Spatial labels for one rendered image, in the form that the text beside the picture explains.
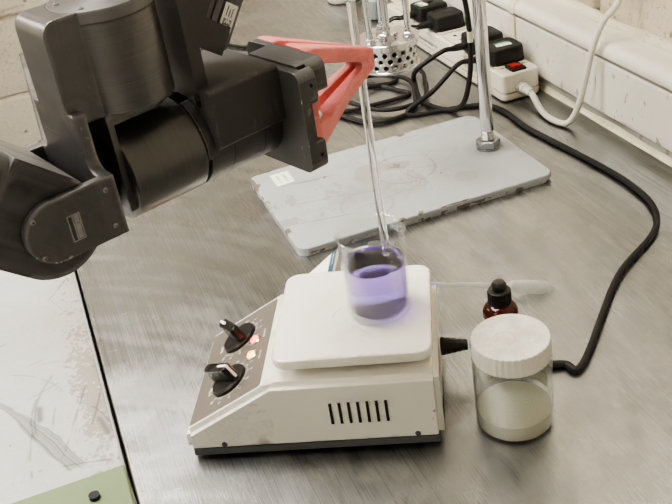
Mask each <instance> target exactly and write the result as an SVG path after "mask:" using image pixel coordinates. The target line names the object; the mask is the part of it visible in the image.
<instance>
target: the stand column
mask: <svg viewBox="0 0 672 504"><path fill-rule="evenodd" d="M472 10H473V24H474V39H475V54H476V68H477V83H478V98H479V112H480V127H481V136H480V137H479V138H477V139H476V149H477V150H478V151H480V152H493V151H496V150H498V149H499V148H500V138H499V137H497V136H496V135H495V134H494V127H493V111H492V94H491V78H490V61H489V45H488V28H487V12H486V0H472Z"/></svg>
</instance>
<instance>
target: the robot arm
mask: <svg viewBox="0 0 672 504"><path fill-rule="evenodd" d="M242 2H243V0H49V1H48V2H47V3H45V4H42V5H39V6H36V7H33V8H30V9H27V10H24V11H22V12H20V13H19V14H18V16H17V17H16V19H15V30H16V33H17V36H18V39H19V42H20V45H21V48H22V52H23V55H24V58H25V61H26V64H27V67H28V70H29V73H30V77H31V80H32V83H33V86H34V89H35V92H36V95H37V98H35V99H33V100H34V103H35V107H36V110H37V113H38V116H39V119H40V122H41V125H42V128H43V131H44V134H45V138H46V140H44V141H41V142H39V143H36V144H34V145H31V146H29V147H26V148H22V147H19V146H16V145H14V144H11V143H8V142H5V141H3V140H0V270H1V271H5V272H9V273H13V274H17V275H20V276H24V277H28V278H32V279H37V280H53V279H58V278H61V277H64V276H66V275H69V274H71V273H72V272H74V271H76V270H77V269H79V268H80V267H81V266H82V265H83V264H84V263H85V262H86V261H87V260H88V259H89V258H90V257H91V256H92V254H93V253H94V251H95V249H96V248H97V246H99V245H101V244H103V243H105V242H107V241H109V240H111V239H113V238H115V237H117V236H120V235H122V234H124V233H126V232H128V231H129V228H128V224H127V221H126V217H125V216H127V217H129V218H135V217H138V216H140V215H142V214H144V213H146V212H148V211H150V210H152V209H154V208H156V207H158V206H160V205H162V204H164V203H166V202H168V201H170V200H172V199H174V198H176V197H178V196H180V195H182V194H184V193H186V192H188V191H191V190H193V189H195V188H197V187H199V186H201V185H203V184H204V183H207V182H209V181H211V180H213V179H215V178H217V177H219V176H221V175H223V174H225V173H227V172H229V171H231V170H233V169H235V168H237V167H239V166H242V165H244V164H246V163H248V162H250V161H252V160H254V159H256V158H258V157H260V156H262V155H266V156H269V157H271V158H274V159H276V160H279V161H281V162H284V163H286V164H288V165H291V166H293V167H296V168H298V169H301V170H303V171H306V172H309V173H311V172H313V171H315V170H317V169H318V168H320V167H322V166H324V165H326V164H327V163H328V153H327V147H326V143H327V141H328V140H329V138H330V136H331V134H332V132H333V130H334V129H335V127H336V125H337V123H338V121H339V119H340V118H341V116H342V114H343V112H344V110H345V108H346V107H347V105H348V103H349V101H350V100H351V98H352V97H353V95H354V94H355V93H356V91H357V90H358V89H359V87H360V86H361V85H362V83H363V82H364V81H365V80H366V78H367V77H368V76H369V74H370V73H371V72H372V70H373V69H374V68H375V60H374V52H373V49H372V48H371V47H366V46H363V45H361V46H352V44H343V43H331V42H320V41H310V40H301V39H291V38H282V37H272V36H261V37H258V38H256V39H253V40H251V41H249V42H248V43H247V50H248V55H246V54H242V53H239V52H235V51H232V50H228V49H227V47H228V45H229V43H230V39H231V36H232V33H233V30H234V27H235V24H236V21H237V18H238V15H239V11H240V8H241V5H242ZM200 48H201V49H200ZM340 62H346V63H345V65H344V66H343V67H342V68H341V69H340V70H338V71H337V72H336V73H335V74H334V75H332V76H331V77H330V78H329V79H328V80H327V77H326V71H325V65H324V63H340ZM355 62H356V67H355Z"/></svg>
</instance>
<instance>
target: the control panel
mask: <svg viewBox="0 0 672 504"><path fill-rule="evenodd" d="M277 299H278V298H277ZM277 299H275V300H274V301H272V302H271V303H269V304H267V305H266V306H264V307H263V308H261V309H259V310H258V311H256V312H255V313H253V314H251V315H250V316H248V317H247V318H245V319H243V320H242V321H240V322H239V323H237V324H236V325H237V326H238V327H239V326H240V325H242V324H244V323H249V322H250V323H252V324H253V325H254V326H255V331H254V333H253V335H252V337H251V338H250V340H249V341H248V342H247V343H246V344H245V345H244V346H243V347H241V348H240V349H239V350H237V351H235V352H233V353H227V352H226V351H225V350H224V344H225V341H226V339H227V338H228V337H229V336H228V335H227V334H226V333H225V332H223V333H221V334H219V335H218V336H216V337H215V339H214V342H213V346H212V349H211V353H210V356H209V359H208V363H207V365H208V364H213V363H229V364H230V365H231V366H232V365H234V364H242V365H243V366H244V367H245V374H244V376H243V378H242V379H241V381H240V382H239V384H238V385H237V386H236V387H235V388H234V389H233V390H232V391H230V392H229V393H228V394H226V395H224V396H221V397H216V396H215V395H214V394H213V392H212V388H213V385H214V381H213V380H212V379H211V378H210V377H209V376H208V375H207V374H206V373H204V377H203V380H202V384H201V387H200V390H199V394H198V397H197V401H196V404H195V408H194V411H193V415H192V418H191V421H190V425H189V426H191V425H193V424H195V423H197V422H198V421H200V420H202V419H204V418H205V417H207V416H209V415H210V414H212V413H214V412H216V411H217V410H219V409H221V408H222V407H224V406H226V405H227V404H229V403H231V402H233V401H234V400H236V399H238V398H239V397H241V396H243V395H244V394H246V393H248V392H250V391H251V390H253V389H255V388H256V387H258V386H259V384H260V382H261V377H262V372H263V368H264V363H265V358H266V353H267V349H268V344H269V339H270V334H271V330H272V325H273V320H274V315H275V311H276V306H277V301H278V300H277ZM254 336H258V339H257V340H256V341H255V342H254V343H251V339H252V338H253V337H254ZM252 350H254V351H255V353H254V355H253V356H252V357H250V358H247V354H248V353H249V352H250V351H252Z"/></svg>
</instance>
